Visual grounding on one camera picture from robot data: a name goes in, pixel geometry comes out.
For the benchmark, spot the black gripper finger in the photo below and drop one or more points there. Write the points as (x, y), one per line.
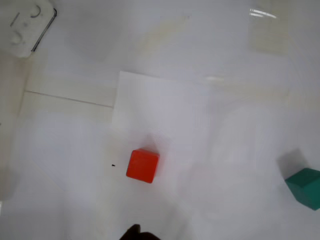
(140, 235)

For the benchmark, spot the red wooden cube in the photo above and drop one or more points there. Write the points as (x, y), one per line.
(142, 166)

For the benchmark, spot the teal blue wooden cube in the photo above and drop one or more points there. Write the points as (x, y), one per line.
(306, 190)

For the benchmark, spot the small white paper sheet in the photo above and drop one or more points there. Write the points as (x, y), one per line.
(162, 107)

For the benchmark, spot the beige masking tape strip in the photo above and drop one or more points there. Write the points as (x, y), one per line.
(162, 30)

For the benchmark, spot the white plastic box black edge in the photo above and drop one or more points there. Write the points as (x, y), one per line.
(22, 27)

